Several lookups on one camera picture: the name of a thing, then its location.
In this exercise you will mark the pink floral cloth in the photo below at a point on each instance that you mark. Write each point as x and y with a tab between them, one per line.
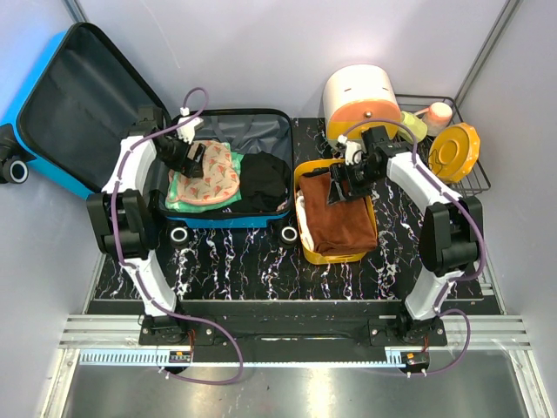
220	178

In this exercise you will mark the white drawer cabinet with orange drawers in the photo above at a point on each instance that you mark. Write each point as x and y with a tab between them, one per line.
355	93

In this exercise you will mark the yellow plastic basket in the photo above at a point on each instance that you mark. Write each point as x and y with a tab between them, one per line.
311	256

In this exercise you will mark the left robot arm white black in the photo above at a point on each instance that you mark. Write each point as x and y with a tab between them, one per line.
123	223

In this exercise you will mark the blue fish-print suitcase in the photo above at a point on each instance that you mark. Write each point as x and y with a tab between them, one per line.
67	121

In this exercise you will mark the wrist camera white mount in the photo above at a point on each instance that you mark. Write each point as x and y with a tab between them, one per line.
352	150
188	123

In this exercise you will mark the aluminium rail frame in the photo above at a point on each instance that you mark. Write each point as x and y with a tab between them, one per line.
486	369

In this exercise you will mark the green tie-dye cloth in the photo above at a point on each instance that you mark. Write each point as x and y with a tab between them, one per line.
176	206

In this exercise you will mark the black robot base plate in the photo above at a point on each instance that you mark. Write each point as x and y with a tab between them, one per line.
372	323

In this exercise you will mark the white fluffy towel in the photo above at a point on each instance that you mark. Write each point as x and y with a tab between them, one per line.
304	230

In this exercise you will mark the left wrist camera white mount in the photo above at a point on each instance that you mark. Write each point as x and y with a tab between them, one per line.
188	123

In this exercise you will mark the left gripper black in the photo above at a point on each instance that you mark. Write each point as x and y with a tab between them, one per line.
191	168

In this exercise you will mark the black garment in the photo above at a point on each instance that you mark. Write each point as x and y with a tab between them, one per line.
315	173

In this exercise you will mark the green faceted cup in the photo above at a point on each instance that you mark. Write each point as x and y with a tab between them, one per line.
414	124

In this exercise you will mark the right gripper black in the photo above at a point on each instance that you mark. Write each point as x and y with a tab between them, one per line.
340	172

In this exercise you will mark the black clothes pile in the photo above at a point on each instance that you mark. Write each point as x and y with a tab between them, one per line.
264	184

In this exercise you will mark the brown towel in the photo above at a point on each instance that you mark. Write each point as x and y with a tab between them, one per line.
342	228

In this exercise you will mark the black marble pattern mat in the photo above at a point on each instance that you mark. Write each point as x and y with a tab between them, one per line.
250	264

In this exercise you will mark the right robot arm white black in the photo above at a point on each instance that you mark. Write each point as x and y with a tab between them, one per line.
451	244

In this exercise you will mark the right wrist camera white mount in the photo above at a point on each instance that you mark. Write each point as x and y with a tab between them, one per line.
352	150

